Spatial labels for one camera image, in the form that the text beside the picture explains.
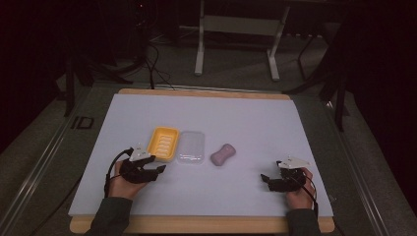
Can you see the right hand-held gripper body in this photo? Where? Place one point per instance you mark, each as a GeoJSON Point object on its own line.
{"type": "Point", "coordinates": [290, 178]}

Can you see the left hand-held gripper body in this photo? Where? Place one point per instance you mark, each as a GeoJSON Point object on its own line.
{"type": "Point", "coordinates": [135, 173]}

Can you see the person's left hand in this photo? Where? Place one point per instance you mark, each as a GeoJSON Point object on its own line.
{"type": "Point", "coordinates": [123, 188]}

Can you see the person's right hand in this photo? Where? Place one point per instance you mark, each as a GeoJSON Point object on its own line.
{"type": "Point", "coordinates": [300, 198]}

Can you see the yellow soap dish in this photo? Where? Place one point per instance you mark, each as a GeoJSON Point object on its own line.
{"type": "Point", "coordinates": [163, 143]}

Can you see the clear plastic container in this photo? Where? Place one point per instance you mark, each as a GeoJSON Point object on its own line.
{"type": "Point", "coordinates": [191, 147]}

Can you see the pink soap bar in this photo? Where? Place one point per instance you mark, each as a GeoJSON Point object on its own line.
{"type": "Point", "coordinates": [223, 155]}

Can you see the black metal stand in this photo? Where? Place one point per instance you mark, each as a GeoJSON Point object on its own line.
{"type": "Point", "coordinates": [339, 98]}
{"type": "Point", "coordinates": [69, 88]}

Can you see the aluminium floor rail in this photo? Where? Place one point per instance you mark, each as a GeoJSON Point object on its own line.
{"type": "Point", "coordinates": [360, 177]}
{"type": "Point", "coordinates": [36, 170]}

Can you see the white metal table frame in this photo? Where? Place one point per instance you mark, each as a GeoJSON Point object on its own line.
{"type": "Point", "coordinates": [241, 25]}

